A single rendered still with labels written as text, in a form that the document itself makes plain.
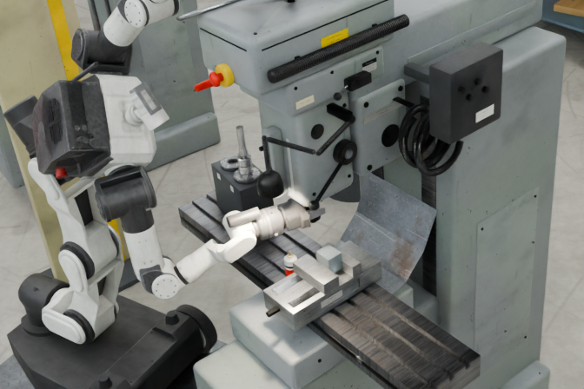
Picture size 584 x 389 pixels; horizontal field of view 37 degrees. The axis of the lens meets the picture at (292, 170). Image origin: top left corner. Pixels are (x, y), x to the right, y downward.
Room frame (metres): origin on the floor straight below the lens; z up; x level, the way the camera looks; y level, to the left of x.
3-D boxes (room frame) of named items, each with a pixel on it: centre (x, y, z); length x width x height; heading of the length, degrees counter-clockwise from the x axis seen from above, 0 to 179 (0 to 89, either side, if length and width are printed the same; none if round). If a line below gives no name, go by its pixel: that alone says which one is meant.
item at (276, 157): (2.06, 0.04, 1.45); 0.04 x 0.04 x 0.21; 34
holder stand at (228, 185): (2.51, 0.18, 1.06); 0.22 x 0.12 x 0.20; 27
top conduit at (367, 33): (2.02, -0.16, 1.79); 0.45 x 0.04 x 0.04; 124
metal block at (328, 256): (2.06, -0.08, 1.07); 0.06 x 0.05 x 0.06; 35
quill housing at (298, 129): (2.12, -0.05, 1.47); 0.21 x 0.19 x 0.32; 34
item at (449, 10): (2.40, -0.46, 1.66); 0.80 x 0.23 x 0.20; 124
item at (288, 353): (2.12, -0.05, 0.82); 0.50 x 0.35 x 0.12; 124
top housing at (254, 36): (2.13, -0.06, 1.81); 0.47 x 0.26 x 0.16; 124
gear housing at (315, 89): (2.14, -0.08, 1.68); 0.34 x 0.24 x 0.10; 124
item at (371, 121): (2.23, -0.21, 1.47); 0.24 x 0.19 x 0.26; 34
